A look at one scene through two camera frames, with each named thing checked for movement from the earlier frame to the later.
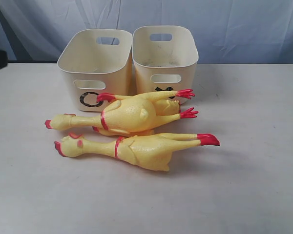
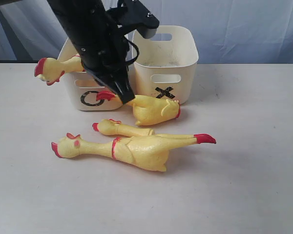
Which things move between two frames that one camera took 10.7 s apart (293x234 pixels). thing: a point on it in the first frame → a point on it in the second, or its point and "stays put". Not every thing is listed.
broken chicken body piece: (163, 107) → (148, 109)
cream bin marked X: (164, 58) stays put
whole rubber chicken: (154, 150) stays put
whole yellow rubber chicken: (133, 114) → (50, 70)
